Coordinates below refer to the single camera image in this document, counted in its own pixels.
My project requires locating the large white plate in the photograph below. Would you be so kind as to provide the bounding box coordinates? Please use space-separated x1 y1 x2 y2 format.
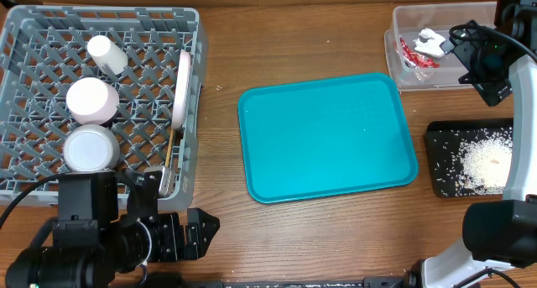
171 50 191 130

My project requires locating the pile of white rice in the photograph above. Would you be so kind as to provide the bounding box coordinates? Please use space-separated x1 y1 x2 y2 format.
456 137 512 195

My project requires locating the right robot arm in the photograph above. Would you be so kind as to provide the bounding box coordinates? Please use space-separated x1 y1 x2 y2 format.
398 0 536 287

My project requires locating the white tissue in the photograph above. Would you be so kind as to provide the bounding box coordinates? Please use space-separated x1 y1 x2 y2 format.
414 28 446 58

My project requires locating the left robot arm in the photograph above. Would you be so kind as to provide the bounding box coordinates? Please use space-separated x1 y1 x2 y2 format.
5 170 220 287

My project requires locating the clear plastic storage bin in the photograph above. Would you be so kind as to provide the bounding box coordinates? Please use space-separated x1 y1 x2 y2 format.
384 2 496 92

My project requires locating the teal serving tray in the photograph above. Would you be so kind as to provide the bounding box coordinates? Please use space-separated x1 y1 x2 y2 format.
237 73 419 204

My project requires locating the wooden chopstick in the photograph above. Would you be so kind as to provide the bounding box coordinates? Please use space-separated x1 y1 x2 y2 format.
164 128 175 167

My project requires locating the grey bowl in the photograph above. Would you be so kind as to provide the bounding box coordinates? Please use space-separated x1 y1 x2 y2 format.
63 124 120 172

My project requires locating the white cup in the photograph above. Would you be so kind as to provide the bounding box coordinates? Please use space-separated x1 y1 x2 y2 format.
86 35 128 75

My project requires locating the black plastic tray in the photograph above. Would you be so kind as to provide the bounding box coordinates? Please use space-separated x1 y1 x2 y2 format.
424 118 514 198

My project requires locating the red snack wrapper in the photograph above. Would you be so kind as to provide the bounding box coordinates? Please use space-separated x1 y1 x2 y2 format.
399 37 440 69

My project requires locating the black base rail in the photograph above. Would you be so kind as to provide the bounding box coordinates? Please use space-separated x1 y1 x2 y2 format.
143 273 417 288

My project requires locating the grey plastic dish rack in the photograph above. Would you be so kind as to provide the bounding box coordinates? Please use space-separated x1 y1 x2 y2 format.
1 5 208 211

